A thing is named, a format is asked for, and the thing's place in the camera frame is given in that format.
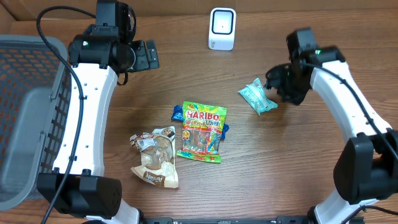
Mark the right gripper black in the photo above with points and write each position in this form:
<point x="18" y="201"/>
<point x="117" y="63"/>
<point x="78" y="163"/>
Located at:
<point x="273" y="79"/>

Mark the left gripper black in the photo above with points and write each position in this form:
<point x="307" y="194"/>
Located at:
<point x="143" y="62"/>

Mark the blue snack wrapper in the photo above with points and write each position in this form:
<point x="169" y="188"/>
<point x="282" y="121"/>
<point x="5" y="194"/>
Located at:
<point x="178" y="116"/>

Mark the green Haribo candy bag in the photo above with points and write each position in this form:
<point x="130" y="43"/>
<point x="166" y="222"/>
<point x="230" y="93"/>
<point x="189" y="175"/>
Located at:
<point x="202" y="131"/>

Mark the cookie bag brown white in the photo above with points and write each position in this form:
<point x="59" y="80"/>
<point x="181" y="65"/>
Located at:
<point x="157" y="150"/>

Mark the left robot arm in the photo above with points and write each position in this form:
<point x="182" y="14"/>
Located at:
<point x="76" y="184"/>

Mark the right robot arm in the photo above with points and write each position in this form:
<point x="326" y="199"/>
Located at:
<point x="366" y="171"/>

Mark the white barcode scanner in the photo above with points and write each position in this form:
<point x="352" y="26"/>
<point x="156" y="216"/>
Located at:
<point x="222" y="29"/>

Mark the grey plastic shopping basket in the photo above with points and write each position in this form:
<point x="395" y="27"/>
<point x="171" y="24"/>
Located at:
<point x="35" y="95"/>

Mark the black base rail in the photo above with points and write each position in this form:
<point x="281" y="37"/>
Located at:
<point x="227" y="221"/>

